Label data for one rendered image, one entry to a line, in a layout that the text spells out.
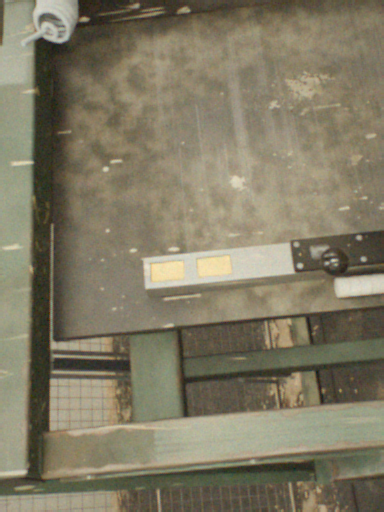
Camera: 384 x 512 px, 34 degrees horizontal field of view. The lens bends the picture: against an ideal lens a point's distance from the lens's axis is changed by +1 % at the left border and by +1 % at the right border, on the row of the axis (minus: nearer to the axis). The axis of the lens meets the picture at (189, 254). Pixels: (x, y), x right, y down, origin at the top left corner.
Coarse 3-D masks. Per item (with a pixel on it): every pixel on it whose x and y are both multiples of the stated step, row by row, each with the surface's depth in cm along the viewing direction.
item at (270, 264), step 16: (176, 256) 93; (192, 256) 92; (208, 256) 92; (240, 256) 92; (256, 256) 92; (272, 256) 91; (288, 256) 91; (144, 272) 92; (192, 272) 91; (240, 272) 91; (256, 272) 91; (272, 272) 90; (288, 272) 90; (304, 272) 90; (320, 272) 91; (352, 272) 92; (368, 272) 92; (160, 288) 91; (176, 288) 92; (192, 288) 92; (208, 288) 93; (224, 288) 94
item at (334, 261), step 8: (312, 248) 89; (320, 248) 89; (328, 248) 79; (336, 248) 79; (312, 256) 89; (320, 256) 80; (328, 256) 78; (336, 256) 78; (344, 256) 78; (320, 264) 79; (328, 264) 78; (336, 264) 78; (344, 264) 78; (328, 272) 79; (336, 272) 78; (344, 272) 79
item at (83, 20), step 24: (96, 0) 111; (120, 0) 111; (144, 0) 112; (168, 0) 112; (192, 0) 113; (216, 0) 113; (240, 0) 114; (264, 0) 114; (288, 0) 115; (96, 24) 116
